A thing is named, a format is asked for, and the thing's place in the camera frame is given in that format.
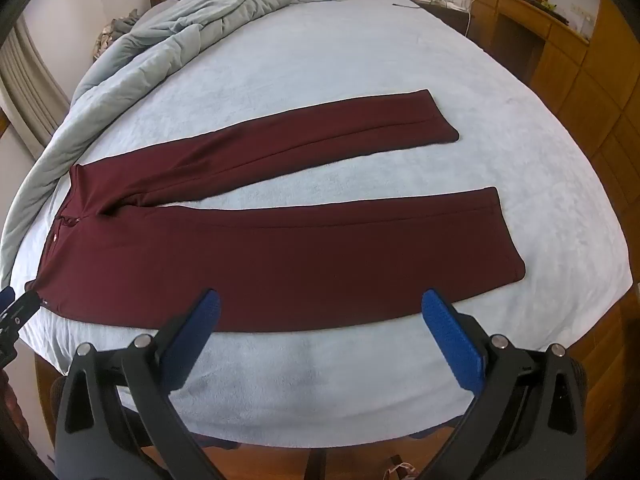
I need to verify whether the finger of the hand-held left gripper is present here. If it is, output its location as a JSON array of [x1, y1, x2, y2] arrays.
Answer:
[[0, 286, 41, 368]]

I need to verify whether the maroon sweatshirt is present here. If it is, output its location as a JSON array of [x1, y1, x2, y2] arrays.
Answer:
[[24, 88, 527, 335]]

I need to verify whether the beige curtain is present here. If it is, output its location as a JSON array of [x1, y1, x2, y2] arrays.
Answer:
[[0, 14, 72, 161]]

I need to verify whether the wooden bed frame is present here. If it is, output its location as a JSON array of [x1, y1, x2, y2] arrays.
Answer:
[[32, 346, 71, 378]]

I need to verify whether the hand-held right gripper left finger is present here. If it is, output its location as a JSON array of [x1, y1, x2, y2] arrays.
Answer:
[[52, 288, 236, 480]]

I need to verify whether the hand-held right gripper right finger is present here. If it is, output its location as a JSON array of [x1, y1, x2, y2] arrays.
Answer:
[[415, 289, 594, 480]]

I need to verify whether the patterned cloth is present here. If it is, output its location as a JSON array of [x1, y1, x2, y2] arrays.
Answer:
[[90, 9, 139, 62]]

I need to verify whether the wooden shelf with items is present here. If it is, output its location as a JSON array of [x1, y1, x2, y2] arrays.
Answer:
[[469, 0, 640, 321]]

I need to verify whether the dark nightstand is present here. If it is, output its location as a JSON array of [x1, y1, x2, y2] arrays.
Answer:
[[400, 0, 473, 38]]

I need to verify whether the grey-blue duvet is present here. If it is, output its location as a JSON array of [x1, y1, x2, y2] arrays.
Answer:
[[0, 0, 343, 287]]

